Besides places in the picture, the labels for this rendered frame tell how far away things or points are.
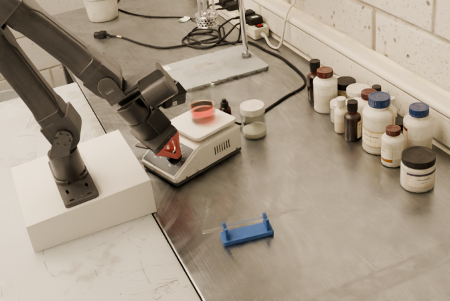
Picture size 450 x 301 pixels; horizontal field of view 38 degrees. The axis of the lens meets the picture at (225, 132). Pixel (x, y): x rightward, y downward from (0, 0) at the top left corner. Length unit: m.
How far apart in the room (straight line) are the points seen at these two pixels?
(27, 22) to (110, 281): 0.49
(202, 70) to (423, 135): 0.75
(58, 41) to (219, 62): 0.82
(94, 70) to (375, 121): 0.60
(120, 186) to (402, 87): 0.69
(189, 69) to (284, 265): 0.90
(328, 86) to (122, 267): 0.69
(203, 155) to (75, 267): 0.37
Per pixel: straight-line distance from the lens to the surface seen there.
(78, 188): 1.34
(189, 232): 1.28
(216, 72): 1.89
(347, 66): 1.74
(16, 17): 1.22
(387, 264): 1.19
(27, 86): 1.27
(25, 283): 1.28
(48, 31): 1.22
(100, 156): 1.44
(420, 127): 1.42
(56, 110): 1.28
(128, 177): 1.34
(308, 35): 1.89
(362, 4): 1.71
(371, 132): 1.44
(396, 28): 1.60
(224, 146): 1.46
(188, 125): 1.46
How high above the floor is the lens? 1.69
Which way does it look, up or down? 30 degrees down
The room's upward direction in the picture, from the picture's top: 7 degrees counter-clockwise
